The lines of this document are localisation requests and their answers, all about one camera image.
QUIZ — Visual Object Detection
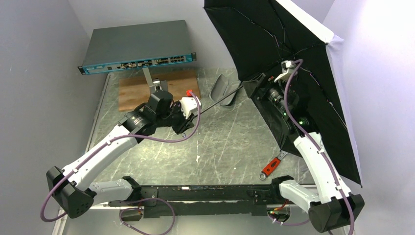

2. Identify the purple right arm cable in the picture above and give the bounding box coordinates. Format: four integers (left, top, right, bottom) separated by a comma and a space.
267, 59, 356, 235

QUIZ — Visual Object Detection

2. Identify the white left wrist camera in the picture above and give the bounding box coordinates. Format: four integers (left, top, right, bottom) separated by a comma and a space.
179, 90, 202, 119

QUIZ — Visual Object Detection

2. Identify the grey network switch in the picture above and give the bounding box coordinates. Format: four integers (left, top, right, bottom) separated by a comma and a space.
78, 20, 197, 75

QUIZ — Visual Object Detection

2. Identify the lilac folding umbrella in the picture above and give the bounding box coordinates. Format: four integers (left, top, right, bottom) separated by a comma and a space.
204, 0, 362, 184

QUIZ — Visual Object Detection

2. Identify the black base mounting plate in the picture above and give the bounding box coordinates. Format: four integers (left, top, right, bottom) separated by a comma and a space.
108, 184, 285, 218

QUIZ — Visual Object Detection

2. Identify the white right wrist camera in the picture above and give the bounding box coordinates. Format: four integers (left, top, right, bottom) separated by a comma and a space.
274, 60, 298, 83

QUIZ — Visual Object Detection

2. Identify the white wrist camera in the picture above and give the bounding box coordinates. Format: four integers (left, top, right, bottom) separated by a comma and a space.
179, 90, 202, 119
274, 60, 298, 83

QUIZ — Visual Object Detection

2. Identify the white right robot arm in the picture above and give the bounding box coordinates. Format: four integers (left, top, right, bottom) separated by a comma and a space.
242, 72, 365, 233

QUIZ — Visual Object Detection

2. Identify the wooden base board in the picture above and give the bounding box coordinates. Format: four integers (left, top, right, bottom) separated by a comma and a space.
118, 70, 202, 112

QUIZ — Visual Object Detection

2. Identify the red handled adjustable wrench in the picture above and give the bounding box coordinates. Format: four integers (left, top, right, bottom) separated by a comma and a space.
259, 151, 288, 181

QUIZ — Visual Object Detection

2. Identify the metal stand bracket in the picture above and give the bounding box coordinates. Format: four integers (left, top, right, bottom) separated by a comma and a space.
142, 67, 168, 94

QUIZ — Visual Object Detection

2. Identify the aluminium rail frame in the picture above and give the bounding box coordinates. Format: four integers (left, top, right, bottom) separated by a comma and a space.
51, 184, 356, 235

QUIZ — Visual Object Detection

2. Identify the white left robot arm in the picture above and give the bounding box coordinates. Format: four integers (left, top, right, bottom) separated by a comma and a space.
46, 90, 202, 218

